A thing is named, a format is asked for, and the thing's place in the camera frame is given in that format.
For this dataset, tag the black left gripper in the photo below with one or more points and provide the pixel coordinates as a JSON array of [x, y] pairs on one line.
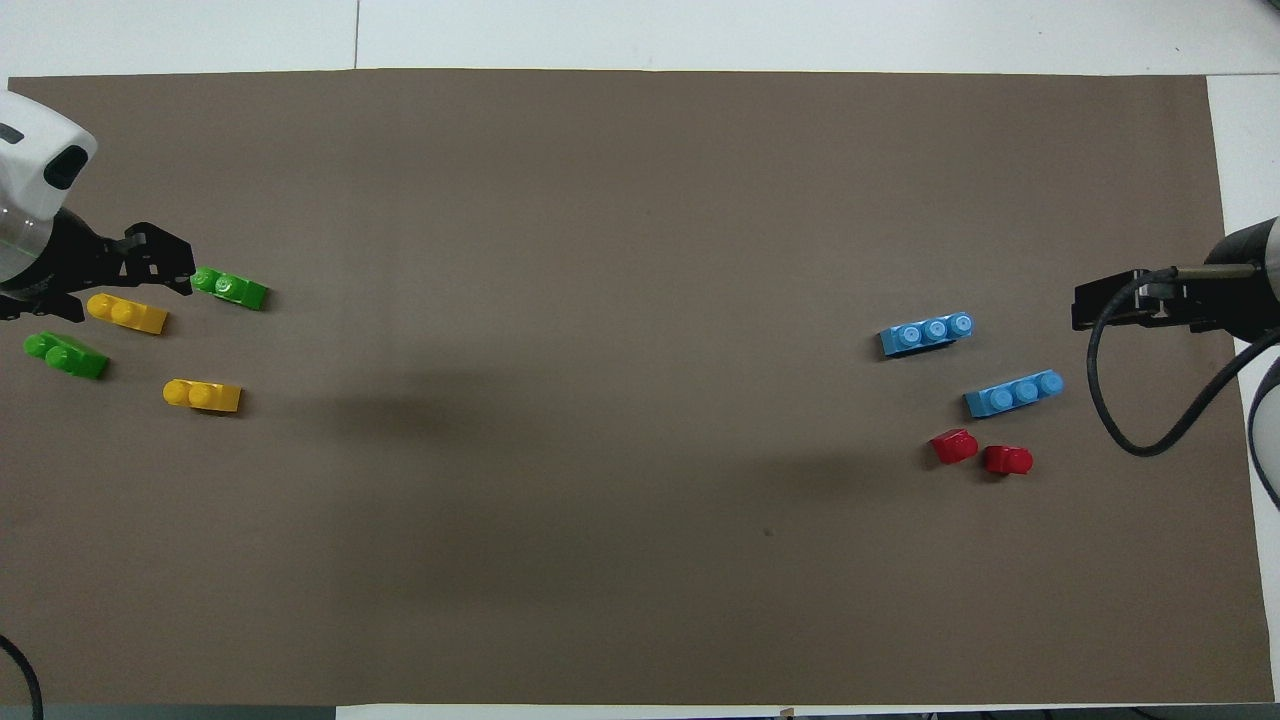
[[70, 260]]

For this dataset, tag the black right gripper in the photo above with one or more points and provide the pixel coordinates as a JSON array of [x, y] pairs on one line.
[[1195, 305]]

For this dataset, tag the green two-stud toy block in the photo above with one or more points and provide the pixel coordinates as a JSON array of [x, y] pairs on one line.
[[232, 289], [65, 355]]

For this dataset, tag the blue three-stud toy block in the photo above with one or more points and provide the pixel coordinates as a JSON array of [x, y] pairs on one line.
[[925, 334], [1015, 394]]

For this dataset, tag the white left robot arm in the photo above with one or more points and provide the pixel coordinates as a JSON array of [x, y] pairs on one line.
[[30, 170]]

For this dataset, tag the yellow two-stud toy block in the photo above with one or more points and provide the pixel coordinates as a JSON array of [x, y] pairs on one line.
[[127, 313], [203, 396]]

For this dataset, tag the red one-stud toy block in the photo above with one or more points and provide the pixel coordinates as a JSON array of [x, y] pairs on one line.
[[953, 446], [1008, 460]]

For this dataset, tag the brown paper mat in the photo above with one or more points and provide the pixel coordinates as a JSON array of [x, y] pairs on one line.
[[640, 200]]

